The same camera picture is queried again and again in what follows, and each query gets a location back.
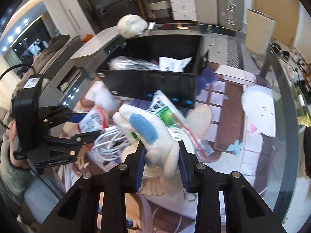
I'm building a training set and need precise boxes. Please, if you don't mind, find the red white packet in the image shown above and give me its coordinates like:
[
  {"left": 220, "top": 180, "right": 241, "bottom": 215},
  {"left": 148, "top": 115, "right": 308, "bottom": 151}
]
[{"left": 79, "top": 108, "right": 107, "bottom": 133}]

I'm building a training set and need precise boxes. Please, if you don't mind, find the white plush with blue patch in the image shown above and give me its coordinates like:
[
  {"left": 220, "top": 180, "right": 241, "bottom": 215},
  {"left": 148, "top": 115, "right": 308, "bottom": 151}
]
[{"left": 112, "top": 103, "right": 185, "bottom": 196}]

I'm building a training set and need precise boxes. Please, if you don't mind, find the bagged white rope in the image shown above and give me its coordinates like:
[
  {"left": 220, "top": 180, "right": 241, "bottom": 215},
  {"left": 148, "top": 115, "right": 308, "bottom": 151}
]
[{"left": 167, "top": 112, "right": 215, "bottom": 162}]

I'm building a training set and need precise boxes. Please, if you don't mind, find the sofa with blankets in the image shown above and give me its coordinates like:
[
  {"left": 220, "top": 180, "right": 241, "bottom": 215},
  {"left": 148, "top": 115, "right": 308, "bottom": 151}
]
[{"left": 32, "top": 35, "right": 82, "bottom": 80}]

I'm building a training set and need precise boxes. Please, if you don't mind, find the white plastic bag in box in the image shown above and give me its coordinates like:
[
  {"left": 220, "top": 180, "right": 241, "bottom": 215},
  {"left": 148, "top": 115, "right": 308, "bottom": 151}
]
[{"left": 107, "top": 56, "right": 159, "bottom": 70}]

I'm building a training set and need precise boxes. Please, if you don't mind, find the green white packet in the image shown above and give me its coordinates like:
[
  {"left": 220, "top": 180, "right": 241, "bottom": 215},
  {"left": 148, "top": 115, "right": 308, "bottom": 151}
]
[{"left": 147, "top": 90, "right": 186, "bottom": 127}]

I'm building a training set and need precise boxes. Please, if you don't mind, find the anime print mat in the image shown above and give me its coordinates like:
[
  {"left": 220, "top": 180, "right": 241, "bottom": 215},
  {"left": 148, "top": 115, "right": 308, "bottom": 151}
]
[{"left": 60, "top": 65, "right": 276, "bottom": 233}]

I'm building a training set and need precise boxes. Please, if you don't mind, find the white ghost plush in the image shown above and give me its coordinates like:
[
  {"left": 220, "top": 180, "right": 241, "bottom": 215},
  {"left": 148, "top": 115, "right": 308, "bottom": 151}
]
[{"left": 241, "top": 85, "right": 276, "bottom": 138}]

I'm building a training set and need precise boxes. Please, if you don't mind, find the black storage box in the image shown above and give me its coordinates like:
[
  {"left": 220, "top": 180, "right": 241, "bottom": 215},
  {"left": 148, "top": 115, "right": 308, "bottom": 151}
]
[{"left": 96, "top": 34, "right": 202, "bottom": 109}]

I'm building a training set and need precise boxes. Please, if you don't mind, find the white packet in box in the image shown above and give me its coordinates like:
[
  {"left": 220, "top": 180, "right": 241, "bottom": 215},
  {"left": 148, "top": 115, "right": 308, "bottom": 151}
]
[{"left": 159, "top": 57, "right": 192, "bottom": 73}]

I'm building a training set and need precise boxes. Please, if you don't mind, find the white round plush on table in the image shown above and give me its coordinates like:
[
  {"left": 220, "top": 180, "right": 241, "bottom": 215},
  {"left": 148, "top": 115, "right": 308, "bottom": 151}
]
[{"left": 117, "top": 14, "right": 148, "bottom": 39}]

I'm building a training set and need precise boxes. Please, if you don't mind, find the blue plush toy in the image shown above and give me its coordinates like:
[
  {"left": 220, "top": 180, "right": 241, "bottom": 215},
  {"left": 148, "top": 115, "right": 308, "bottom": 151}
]
[{"left": 196, "top": 68, "right": 218, "bottom": 96}]

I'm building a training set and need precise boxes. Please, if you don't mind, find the cardboard sheet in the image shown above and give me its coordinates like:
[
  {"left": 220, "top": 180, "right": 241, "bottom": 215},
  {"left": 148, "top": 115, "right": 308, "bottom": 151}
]
[{"left": 245, "top": 9, "right": 275, "bottom": 55}]

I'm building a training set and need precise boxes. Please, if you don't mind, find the beige suitcase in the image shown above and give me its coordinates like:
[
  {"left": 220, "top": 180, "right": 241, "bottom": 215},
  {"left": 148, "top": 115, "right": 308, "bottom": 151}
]
[{"left": 195, "top": 0, "right": 218, "bottom": 25}]

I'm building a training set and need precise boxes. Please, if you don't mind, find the silver suitcase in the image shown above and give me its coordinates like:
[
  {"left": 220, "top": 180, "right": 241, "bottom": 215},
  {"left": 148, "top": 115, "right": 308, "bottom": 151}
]
[{"left": 218, "top": 0, "right": 244, "bottom": 31}]

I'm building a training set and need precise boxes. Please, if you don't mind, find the wooden door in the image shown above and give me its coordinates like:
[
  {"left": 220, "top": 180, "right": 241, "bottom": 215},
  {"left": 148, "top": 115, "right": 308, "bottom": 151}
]
[{"left": 252, "top": 0, "right": 299, "bottom": 47}]

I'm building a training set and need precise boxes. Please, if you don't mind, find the loose white rope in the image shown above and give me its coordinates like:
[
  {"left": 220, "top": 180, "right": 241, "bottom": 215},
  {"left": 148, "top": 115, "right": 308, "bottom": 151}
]
[{"left": 92, "top": 125, "right": 133, "bottom": 162}]

